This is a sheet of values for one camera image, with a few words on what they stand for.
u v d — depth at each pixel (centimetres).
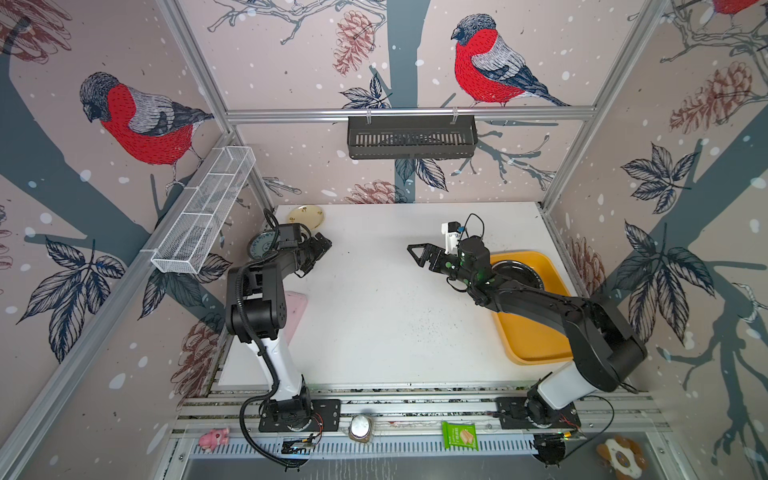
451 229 78
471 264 67
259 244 110
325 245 93
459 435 70
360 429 65
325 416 73
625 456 66
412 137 106
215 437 69
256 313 53
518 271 95
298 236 85
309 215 119
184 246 71
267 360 56
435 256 75
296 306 91
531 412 68
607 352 45
